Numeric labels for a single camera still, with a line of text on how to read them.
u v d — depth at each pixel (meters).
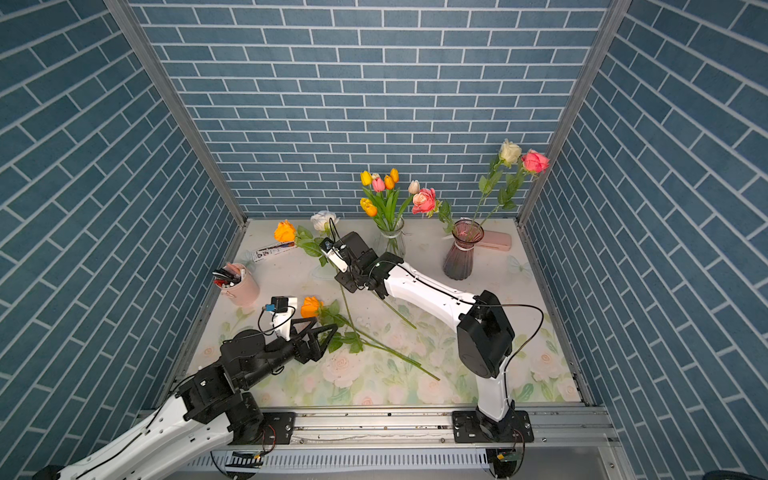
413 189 0.92
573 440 0.74
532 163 0.77
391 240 1.01
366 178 0.91
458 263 0.98
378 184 0.89
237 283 0.88
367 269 0.62
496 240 1.11
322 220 0.84
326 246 0.72
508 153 0.85
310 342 0.62
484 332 0.47
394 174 0.93
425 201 0.76
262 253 1.08
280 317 0.61
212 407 0.51
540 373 0.83
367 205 0.83
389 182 0.91
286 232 0.82
